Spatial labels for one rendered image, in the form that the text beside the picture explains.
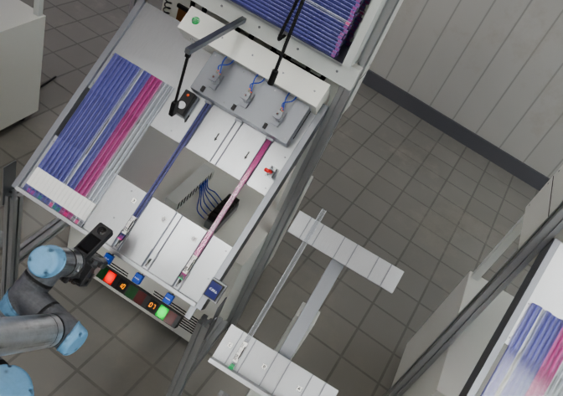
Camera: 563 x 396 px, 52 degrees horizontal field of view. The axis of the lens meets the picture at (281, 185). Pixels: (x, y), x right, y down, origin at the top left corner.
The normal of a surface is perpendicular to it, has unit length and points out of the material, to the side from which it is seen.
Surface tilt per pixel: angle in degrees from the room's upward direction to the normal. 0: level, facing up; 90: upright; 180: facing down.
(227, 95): 45
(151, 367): 0
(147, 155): 0
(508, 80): 90
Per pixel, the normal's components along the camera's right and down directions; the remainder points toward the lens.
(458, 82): -0.48, 0.45
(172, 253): -0.07, -0.16
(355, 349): 0.33, -0.70
